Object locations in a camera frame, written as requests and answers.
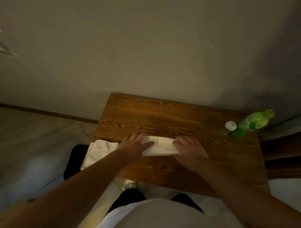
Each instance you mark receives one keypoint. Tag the person's left hand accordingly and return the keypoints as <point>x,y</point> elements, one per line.
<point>131,150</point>

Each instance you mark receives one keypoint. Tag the white-capped shaker jar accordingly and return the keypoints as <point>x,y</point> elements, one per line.
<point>230,125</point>

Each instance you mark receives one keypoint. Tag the person's right hand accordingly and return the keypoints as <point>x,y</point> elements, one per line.
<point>191,155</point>

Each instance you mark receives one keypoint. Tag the black trousers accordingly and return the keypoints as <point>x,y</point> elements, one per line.
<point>129,196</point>

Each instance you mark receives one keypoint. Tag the green plastic bottle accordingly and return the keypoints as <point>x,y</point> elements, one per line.
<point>254,121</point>

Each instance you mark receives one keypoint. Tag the dark wooden frame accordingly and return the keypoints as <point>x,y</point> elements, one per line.
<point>282,159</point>

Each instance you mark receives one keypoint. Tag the white long panel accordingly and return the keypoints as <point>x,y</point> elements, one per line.
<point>282,129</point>

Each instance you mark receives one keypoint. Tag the white tissue pack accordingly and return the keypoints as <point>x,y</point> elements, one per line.
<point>162,145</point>

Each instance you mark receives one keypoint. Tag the person's right forearm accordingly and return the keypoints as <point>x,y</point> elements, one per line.
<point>247,199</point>

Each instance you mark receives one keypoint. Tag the white shirt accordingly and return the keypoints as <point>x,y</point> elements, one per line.
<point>164,216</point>

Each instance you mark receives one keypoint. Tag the white cloth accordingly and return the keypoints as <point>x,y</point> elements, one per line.
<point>98,150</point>

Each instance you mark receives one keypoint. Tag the white left shoe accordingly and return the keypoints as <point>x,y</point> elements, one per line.
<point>128,184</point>

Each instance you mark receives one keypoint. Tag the black trash bin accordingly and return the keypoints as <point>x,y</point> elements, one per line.
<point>73,164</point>

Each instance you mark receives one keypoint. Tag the person's left forearm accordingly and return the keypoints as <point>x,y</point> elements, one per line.
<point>70,195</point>

